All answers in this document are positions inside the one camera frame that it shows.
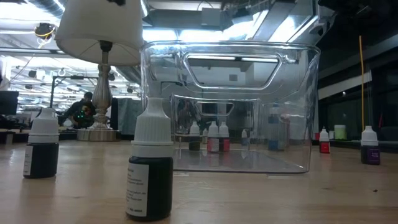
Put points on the small black food coloring bottle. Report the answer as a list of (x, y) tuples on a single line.
[(155, 186), (43, 161), (194, 144)]

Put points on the small pink food coloring bottle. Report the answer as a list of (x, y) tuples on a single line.
[(213, 144)]

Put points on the small blue food coloring bottle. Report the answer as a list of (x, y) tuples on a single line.
[(245, 138)]

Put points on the large blue food coloring bottle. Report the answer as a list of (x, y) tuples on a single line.
[(273, 144)]

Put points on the clear plastic bin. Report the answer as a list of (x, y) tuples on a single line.
[(301, 124)]

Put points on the small purple food coloring bottle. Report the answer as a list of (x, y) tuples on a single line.
[(370, 155)]

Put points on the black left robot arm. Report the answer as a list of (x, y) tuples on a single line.
[(116, 2)]

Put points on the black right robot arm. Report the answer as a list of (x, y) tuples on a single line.
[(363, 6)]

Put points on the grey cloth cover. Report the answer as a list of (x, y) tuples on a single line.
[(130, 115)]

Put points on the person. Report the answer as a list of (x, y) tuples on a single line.
[(81, 109)]

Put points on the white shade table lamp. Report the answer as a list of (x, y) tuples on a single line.
[(99, 25)]

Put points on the white box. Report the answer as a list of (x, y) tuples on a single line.
[(331, 135)]

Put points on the green container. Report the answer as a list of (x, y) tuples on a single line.
[(340, 132)]

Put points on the black metal stand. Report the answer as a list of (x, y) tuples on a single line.
[(52, 93)]

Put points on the black monitor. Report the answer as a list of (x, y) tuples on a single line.
[(8, 102)]

